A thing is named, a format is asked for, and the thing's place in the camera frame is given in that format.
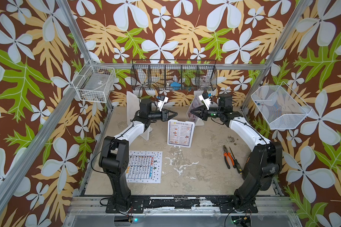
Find dotted border table menu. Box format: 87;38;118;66
126;150;163;183

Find white wire basket left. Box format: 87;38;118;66
73;61;116;103

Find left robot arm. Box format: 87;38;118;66
99;99;178;215

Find black screwdriver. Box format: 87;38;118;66
230;148;242;174

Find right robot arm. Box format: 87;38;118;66
190;92;283;213

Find blue bordered menu sheet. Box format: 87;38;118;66
169;121;193;145

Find blue object in rack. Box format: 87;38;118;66
170;82;181;91

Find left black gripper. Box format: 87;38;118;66
147;108;177;124

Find black wire rack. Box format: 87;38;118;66
130;59;217;91

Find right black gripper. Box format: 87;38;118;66
191;104;224;122

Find orange handled pliers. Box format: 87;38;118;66
223;145;235;169

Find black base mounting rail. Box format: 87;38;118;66
105;195;258;214

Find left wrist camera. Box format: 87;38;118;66
157;95;169;111

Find white mesh basket right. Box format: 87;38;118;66
251;82;312;131

